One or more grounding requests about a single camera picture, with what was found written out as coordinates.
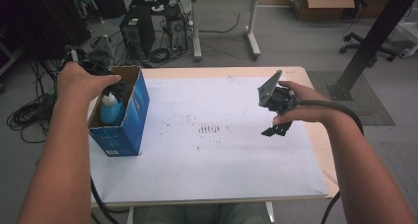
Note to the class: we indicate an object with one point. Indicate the grey floor mat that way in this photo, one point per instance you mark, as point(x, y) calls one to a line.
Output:
point(371, 109)

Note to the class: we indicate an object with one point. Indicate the grey open computer tower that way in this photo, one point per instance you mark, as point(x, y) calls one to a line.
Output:
point(175, 30)

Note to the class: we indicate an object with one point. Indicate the black computer tower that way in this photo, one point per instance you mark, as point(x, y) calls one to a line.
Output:
point(136, 30)

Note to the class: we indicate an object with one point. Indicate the brown cardboard box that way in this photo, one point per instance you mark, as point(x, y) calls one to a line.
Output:
point(318, 3)

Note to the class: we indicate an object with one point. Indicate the blue cardboard box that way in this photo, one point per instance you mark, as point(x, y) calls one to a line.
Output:
point(128, 128)

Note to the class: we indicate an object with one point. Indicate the blue detergent bottle white cap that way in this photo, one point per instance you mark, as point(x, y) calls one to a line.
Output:
point(111, 110)

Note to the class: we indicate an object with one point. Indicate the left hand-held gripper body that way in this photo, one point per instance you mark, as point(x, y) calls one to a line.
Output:
point(97, 64)

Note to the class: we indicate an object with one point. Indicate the person's left leg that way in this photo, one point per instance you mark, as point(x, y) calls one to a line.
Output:
point(171, 214)

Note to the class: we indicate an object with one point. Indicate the person's right hand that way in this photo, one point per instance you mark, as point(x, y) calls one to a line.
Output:
point(305, 110)

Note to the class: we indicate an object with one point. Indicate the person's left hand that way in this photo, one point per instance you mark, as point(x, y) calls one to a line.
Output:
point(82, 82)

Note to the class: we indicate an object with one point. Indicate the black metal pole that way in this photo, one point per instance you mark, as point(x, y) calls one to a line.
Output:
point(378, 36)

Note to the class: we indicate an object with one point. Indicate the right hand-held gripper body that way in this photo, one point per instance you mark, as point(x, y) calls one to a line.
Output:
point(276, 97)

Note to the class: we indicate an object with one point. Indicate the dark curtain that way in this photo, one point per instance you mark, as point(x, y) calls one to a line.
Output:
point(39, 16)

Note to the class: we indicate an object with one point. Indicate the white table leg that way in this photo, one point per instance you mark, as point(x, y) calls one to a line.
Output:
point(270, 212)
point(129, 215)

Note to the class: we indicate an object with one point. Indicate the person's leg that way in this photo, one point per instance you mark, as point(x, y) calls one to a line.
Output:
point(238, 214)
point(171, 214)

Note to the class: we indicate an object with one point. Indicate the white table sheet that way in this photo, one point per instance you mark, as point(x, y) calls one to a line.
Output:
point(203, 164)

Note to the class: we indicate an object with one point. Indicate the black office chair base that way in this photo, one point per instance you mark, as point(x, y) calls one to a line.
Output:
point(364, 44)

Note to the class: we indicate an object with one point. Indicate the person's right leg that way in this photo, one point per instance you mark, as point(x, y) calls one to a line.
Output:
point(238, 214)

